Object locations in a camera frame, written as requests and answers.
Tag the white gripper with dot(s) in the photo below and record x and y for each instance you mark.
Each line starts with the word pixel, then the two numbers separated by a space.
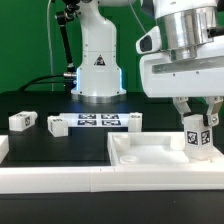
pixel 180 63

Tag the white U-shaped fence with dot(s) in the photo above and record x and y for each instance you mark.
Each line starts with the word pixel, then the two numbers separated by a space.
pixel 207 174

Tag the white sheet with markers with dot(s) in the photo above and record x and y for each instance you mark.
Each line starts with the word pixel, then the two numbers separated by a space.
pixel 95 119

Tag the white square table top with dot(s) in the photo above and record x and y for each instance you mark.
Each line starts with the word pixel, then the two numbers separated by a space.
pixel 147 148

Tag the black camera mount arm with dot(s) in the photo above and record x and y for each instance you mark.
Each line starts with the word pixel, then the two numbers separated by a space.
pixel 63 17

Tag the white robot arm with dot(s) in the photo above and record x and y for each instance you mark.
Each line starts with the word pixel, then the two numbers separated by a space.
pixel 98 76

